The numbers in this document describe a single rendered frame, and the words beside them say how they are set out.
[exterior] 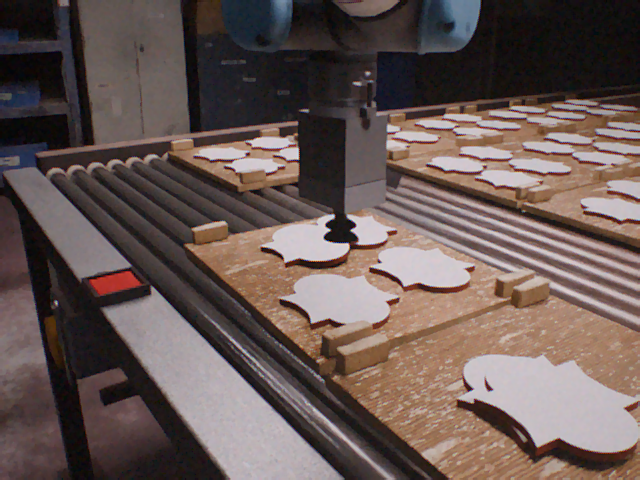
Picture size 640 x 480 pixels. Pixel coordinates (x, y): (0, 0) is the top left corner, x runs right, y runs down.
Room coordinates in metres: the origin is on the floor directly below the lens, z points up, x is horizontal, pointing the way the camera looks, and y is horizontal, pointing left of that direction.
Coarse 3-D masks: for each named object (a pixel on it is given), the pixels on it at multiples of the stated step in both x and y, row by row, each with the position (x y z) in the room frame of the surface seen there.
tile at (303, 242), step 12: (288, 228) 0.92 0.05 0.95; (300, 228) 0.91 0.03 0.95; (312, 228) 0.91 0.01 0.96; (324, 228) 0.90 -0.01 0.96; (276, 240) 0.87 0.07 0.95; (288, 240) 0.87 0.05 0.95; (300, 240) 0.86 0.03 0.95; (312, 240) 0.86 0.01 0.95; (324, 240) 0.86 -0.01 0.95; (276, 252) 0.84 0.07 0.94; (288, 252) 0.82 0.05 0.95; (300, 252) 0.82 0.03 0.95; (312, 252) 0.82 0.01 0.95; (324, 252) 0.81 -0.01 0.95; (336, 252) 0.81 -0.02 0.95; (348, 252) 0.82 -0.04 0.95; (288, 264) 0.80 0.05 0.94; (312, 264) 0.79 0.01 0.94; (324, 264) 0.79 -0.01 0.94
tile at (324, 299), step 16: (304, 288) 0.70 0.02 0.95; (320, 288) 0.70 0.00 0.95; (336, 288) 0.71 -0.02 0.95; (352, 288) 0.71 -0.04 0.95; (368, 288) 0.70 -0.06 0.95; (288, 304) 0.67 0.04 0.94; (304, 304) 0.66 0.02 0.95; (320, 304) 0.66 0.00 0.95; (336, 304) 0.66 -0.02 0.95; (352, 304) 0.66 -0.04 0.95; (368, 304) 0.66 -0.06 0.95; (384, 304) 0.66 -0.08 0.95; (320, 320) 0.62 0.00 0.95; (336, 320) 0.62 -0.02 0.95; (352, 320) 0.62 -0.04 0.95; (368, 320) 0.62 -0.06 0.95; (384, 320) 0.63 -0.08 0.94
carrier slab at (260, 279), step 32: (288, 224) 0.98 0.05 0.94; (384, 224) 0.98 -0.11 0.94; (192, 256) 0.86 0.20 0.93; (224, 256) 0.84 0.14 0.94; (256, 256) 0.84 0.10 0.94; (352, 256) 0.84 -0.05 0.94; (448, 256) 0.84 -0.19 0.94; (224, 288) 0.75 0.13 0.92; (256, 288) 0.73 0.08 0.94; (288, 288) 0.73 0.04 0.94; (384, 288) 0.73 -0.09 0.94; (480, 288) 0.73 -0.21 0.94; (288, 320) 0.64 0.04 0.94; (416, 320) 0.64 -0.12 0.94; (448, 320) 0.64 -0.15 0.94
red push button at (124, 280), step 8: (128, 272) 0.79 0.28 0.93; (96, 280) 0.77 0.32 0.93; (104, 280) 0.77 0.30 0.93; (112, 280) 0.77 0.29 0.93; (120, 280) 0.77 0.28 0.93; (128, 280) 0.77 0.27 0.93; (136, 280) 0.77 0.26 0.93; (96, 288) 0.74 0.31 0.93; (104, 288) 0.74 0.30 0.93; (112, 288) 0.74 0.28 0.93; (120, 288) 0.74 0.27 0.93
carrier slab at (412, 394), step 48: (432, 336) 0.60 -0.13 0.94; (480, 336) 0.60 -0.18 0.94; (528, 336) 0.60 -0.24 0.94; (576, 336) 0.60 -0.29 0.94; (624, 336) 0.60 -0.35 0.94; (336, 384) 0.51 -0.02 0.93; (384, 384) 0.50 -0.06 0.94; (432, 384) 0.50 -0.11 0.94; (624, 384) 0.50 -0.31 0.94; (384, 432) 0.44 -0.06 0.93; (432, 432) 0.43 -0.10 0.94; (480, 432) 0.43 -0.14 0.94
